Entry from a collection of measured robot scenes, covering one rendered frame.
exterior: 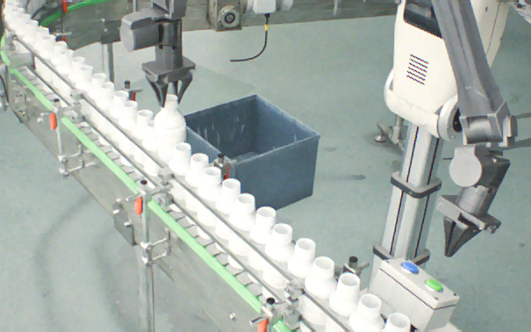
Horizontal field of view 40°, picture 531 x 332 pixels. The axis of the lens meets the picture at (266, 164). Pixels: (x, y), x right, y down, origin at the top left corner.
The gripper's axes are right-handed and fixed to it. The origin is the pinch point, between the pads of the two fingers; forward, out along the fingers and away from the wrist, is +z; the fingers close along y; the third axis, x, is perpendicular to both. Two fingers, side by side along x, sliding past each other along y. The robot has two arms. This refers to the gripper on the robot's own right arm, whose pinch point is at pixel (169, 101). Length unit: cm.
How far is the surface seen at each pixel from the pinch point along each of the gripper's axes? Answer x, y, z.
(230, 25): -104, -92, 37
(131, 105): -18.9, -0.5, 9.8
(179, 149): 4.5, 0.3, 10.0
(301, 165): -9, -50, 39
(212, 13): -111, -88, 33
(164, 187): 6.9, 5.8, 16.8
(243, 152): -39, -52, 51
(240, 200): 28.0, 0.5, 9.9
